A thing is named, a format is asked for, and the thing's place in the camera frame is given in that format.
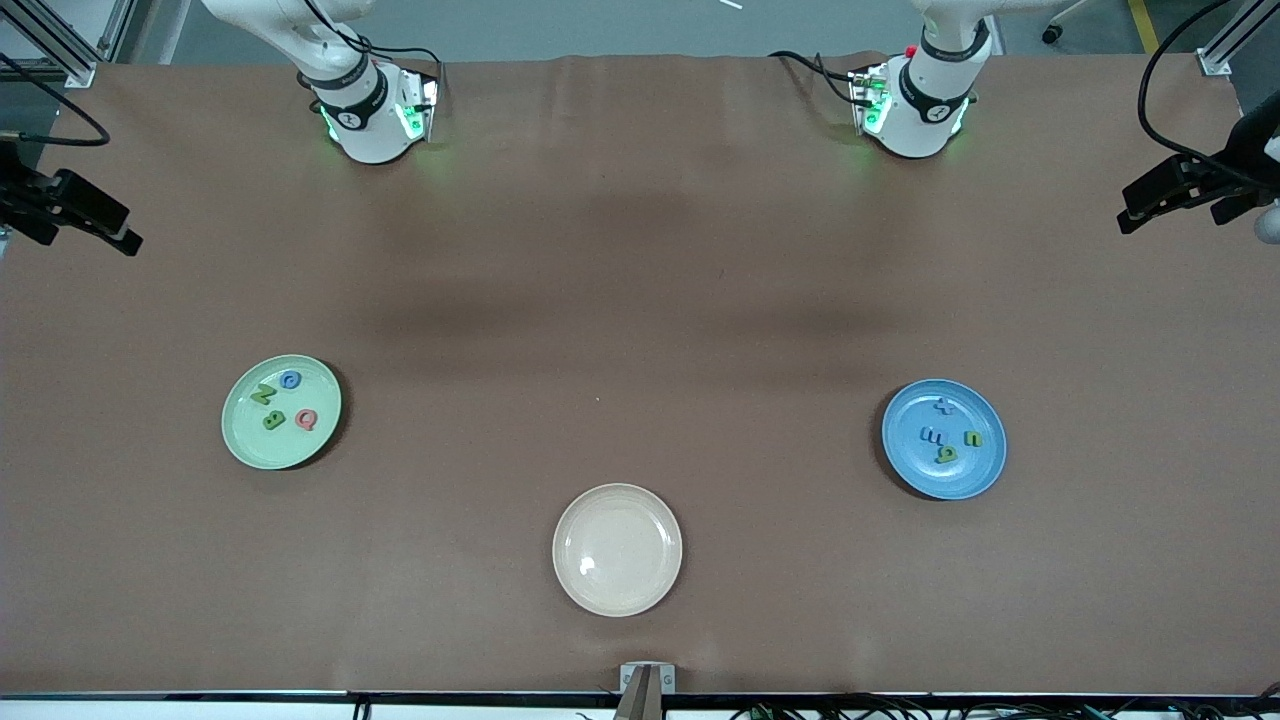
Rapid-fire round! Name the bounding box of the black chair caster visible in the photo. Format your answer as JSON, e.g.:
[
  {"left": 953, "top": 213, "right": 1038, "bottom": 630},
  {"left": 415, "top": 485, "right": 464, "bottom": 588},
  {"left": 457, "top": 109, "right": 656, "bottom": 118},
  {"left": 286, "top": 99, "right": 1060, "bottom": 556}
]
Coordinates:
[{"left": 1040, "top": 0, "right": 1093, "bottom": 46}]

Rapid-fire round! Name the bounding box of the light green plate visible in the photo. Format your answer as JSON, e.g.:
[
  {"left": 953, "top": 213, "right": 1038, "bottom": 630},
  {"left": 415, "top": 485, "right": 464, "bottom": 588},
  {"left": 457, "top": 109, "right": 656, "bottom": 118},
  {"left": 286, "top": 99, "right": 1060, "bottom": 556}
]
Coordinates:
[{"left": 221, "top": 354, "right": 344, "bottom": 471}]

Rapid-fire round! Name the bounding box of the blue plate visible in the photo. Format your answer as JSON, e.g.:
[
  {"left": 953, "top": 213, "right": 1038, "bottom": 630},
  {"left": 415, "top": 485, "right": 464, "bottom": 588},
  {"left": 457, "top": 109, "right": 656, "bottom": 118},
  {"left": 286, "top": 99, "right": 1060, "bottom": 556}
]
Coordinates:
[{"left": 881, "top": 378, "right": 1008, "bottom": 501}]

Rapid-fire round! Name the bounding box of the brown table cover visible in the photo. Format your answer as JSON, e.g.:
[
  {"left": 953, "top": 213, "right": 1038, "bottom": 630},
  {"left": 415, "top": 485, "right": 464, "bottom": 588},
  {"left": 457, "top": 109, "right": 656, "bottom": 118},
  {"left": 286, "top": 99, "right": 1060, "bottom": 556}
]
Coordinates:
[{"left": 0, "top": 52, "right": 1280, "bottom": 696}]

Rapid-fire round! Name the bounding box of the beige plate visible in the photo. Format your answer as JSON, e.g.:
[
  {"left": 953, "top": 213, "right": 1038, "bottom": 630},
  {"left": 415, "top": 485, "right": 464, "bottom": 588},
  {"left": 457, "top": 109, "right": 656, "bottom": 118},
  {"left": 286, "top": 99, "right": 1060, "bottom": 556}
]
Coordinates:
[{"left": 552, "top": 483, "right": 684, "bottom": 618}]

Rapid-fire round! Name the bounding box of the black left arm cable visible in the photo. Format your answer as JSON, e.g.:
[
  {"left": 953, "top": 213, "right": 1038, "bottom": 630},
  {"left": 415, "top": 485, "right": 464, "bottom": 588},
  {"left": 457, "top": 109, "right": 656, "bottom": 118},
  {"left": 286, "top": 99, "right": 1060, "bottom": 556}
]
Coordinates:
[{"left": 1138, "top": 0, "right": 1251, "bottom": 189}]

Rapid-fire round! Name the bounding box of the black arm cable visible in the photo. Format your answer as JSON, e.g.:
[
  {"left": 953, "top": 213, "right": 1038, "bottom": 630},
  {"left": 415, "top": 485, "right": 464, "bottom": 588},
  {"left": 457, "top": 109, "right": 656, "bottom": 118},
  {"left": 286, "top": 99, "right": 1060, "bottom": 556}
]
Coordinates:
[
  {"left": 1138, "top": 0, "right": 1251, "bottom": 189},
  {"left": 0, "top": 52, "right": 111, "bottom": 148}
]

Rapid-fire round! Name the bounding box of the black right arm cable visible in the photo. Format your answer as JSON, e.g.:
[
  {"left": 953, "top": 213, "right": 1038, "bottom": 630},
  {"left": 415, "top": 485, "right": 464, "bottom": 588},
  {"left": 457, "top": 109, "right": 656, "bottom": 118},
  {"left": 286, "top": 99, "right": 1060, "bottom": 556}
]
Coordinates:
[{"left": 0, "top": 52, "right": 111, "bottom": 148}]

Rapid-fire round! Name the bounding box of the aluminium frame post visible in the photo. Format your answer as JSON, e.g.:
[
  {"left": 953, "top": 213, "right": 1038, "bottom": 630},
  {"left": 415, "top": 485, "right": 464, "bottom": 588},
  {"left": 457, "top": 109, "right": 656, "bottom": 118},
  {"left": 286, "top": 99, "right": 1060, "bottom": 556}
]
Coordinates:
[
  {"left": 0, "top": 0, "right": 136, "bottom": 89},
  {"left": 1197, "top": 0, "right": 1280, "bottom": 78}
]

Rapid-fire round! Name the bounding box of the black right base cable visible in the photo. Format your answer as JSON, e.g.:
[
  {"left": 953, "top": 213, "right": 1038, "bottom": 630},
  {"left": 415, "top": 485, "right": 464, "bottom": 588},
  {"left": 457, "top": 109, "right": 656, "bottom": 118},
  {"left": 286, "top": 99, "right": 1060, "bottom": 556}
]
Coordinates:
[{"left": 372, "top": 46, "right": 445, "bottom": 101}]

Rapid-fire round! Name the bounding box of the black base cable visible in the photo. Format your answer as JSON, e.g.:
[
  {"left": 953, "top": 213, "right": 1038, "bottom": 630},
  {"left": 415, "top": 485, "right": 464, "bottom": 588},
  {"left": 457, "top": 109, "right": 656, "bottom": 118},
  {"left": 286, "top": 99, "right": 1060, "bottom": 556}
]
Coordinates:
[
  {"left": 372, "top": 46, "right": 445, "bottom": 101},
  {"left": 768, "top": 50, "right": 871, "bottom": 106}
]

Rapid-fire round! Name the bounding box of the black left base cable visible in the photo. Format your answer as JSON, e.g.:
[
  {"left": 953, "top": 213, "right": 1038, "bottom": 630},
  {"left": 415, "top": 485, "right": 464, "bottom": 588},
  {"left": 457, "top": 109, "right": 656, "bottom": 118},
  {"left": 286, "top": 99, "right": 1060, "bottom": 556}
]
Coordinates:
[{"left": 768, "top": 50, "right": 871, "bottom": 106}]

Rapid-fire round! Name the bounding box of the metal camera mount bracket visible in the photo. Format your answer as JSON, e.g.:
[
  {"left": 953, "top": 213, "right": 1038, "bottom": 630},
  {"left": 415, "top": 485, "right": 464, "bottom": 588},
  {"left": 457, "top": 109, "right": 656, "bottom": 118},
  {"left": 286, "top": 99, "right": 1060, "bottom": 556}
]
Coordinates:
[{"left": 618, "top": 662, "right": 677, "bottom": 720}]

